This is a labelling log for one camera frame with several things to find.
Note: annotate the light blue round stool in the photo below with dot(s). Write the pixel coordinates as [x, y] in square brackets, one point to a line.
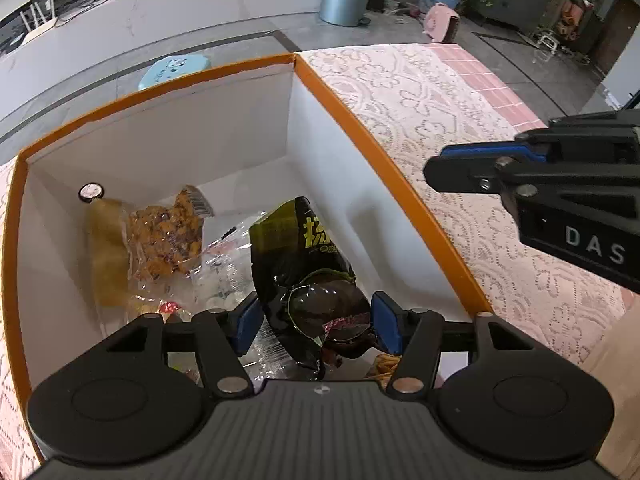
[175, 71]

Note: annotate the white television console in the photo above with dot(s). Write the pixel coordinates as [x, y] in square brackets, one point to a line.
[175, 25]

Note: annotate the dark green snack packet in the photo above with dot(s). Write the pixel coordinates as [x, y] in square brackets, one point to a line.
[290, 255]

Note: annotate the beige snack packet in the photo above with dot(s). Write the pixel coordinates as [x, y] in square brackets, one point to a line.
[107, 255]

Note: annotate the pink checked tablecloth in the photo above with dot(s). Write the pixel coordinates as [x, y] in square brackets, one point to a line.
[490, 90]

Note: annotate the orange fries snack packet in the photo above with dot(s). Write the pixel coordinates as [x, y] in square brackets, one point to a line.
[385, 367]

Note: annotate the round black white tag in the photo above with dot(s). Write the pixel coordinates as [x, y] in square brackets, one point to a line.
[91, 192]

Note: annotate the clear orange nut snack packet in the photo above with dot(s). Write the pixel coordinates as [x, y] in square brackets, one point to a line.
[165, 240]

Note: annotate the clear white candy packet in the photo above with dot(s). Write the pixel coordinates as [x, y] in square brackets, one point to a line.
[222, 287]

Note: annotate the clear dark cake snack packet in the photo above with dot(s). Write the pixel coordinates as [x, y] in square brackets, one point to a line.
[170, 310]

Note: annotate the orange cardboard box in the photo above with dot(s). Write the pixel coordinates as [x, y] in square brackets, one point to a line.
[150, 130]

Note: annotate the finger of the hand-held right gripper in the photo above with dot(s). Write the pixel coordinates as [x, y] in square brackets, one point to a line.
[460, 174]
[480, 150]

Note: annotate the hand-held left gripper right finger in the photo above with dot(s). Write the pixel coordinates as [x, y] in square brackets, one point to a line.
[387, 327]

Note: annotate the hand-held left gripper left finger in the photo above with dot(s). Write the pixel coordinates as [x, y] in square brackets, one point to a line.
[247, 327]

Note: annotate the pink space heater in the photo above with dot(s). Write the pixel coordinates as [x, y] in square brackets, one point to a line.
[440, 22]

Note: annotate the white step stool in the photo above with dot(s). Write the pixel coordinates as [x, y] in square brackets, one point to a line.
[545, 40]

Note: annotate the white router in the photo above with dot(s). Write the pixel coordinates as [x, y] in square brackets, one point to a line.
[40, 30]

